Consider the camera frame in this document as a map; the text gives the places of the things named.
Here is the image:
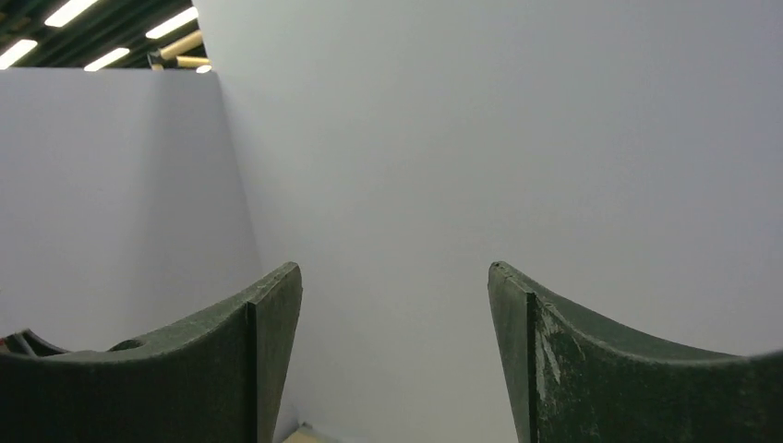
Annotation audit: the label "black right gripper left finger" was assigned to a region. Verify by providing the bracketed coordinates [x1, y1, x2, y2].
[1, 262, 303, 442]

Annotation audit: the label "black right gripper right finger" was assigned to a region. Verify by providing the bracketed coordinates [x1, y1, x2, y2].
[488, 261, 782, 442]

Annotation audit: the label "wooden ceiling beams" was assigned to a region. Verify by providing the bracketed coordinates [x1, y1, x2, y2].
[148, 30, 211, 72]

